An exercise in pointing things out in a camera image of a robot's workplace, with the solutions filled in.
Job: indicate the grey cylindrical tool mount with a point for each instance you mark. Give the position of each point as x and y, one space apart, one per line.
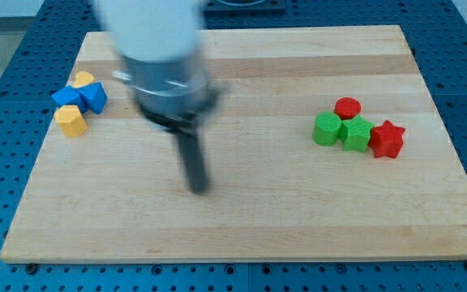
176 94

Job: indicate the black pusher rod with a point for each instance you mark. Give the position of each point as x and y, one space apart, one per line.
193 162

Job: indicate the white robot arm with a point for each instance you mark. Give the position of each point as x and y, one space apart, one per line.
161 47

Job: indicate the green star block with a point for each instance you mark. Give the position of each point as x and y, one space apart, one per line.
355 133

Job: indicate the red star block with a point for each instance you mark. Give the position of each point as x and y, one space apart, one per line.
387 140

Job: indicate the blue cube block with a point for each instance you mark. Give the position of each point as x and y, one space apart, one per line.
94 97

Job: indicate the yellow heart block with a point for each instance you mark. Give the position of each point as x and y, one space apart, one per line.
82 78

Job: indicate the blue triangular block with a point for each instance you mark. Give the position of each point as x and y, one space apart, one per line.
69 96

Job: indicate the yellow hexagon block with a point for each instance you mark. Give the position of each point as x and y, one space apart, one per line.
71 121

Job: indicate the wooden board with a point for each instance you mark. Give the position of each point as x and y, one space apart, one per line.
117 193

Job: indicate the green cylinder block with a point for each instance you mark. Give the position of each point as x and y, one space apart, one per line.
326 128

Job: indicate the red cylinder block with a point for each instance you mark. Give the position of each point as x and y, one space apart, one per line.
347 108

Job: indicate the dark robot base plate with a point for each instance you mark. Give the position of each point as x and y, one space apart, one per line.
244 6

